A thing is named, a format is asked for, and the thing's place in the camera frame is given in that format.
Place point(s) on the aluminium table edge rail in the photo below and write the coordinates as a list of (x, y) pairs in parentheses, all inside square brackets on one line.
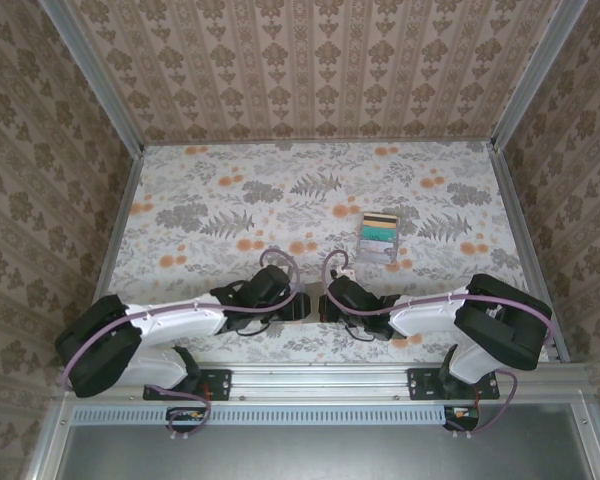
[(517, 215), (125, 210)]

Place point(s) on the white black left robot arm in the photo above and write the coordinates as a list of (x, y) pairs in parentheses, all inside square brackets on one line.
[(180, 327)]

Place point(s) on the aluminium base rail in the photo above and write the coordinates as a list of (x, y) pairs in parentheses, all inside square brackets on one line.
[(320, 382)]

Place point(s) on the small electronics board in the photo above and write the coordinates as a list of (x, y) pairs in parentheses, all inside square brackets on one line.
[(185, 415), (462, 414)]

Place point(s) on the gold card with black stripe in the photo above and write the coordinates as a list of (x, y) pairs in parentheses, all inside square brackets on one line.
[(380, 218)]

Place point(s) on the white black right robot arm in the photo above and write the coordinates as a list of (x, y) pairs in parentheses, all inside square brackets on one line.
[(420, 322)]

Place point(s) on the clear acrylic card stand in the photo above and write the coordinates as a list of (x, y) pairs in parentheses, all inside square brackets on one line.
[(365, 261)]

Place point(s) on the white printed card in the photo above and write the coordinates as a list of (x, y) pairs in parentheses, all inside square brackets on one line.
[(377, 251)]

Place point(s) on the aluminium frame post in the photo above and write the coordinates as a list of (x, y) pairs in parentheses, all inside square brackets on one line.
[(95, 80), (530, 75)]

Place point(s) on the teal card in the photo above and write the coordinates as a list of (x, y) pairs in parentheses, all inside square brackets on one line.
[(380, 232)]

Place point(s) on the grey metal sheet panel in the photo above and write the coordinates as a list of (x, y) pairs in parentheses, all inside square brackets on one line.
[(320, 455)]

